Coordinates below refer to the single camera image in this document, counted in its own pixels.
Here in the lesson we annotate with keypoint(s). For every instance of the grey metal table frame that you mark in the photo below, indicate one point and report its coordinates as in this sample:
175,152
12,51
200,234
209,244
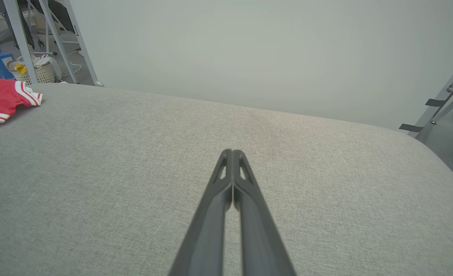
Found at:
19,30

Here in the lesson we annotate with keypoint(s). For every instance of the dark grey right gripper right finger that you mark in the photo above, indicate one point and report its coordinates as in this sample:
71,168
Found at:
260,230

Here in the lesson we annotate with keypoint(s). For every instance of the yellow item in basket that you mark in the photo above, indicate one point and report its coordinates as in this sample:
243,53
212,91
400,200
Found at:
20,68

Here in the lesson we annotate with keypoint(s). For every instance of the white cloth in basket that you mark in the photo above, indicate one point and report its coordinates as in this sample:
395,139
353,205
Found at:
52,63

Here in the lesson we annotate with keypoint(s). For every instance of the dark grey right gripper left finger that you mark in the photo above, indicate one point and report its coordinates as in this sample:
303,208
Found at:
207,230

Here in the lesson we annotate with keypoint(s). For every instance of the white perforated laundry basket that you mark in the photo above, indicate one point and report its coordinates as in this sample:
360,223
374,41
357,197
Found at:
44,74

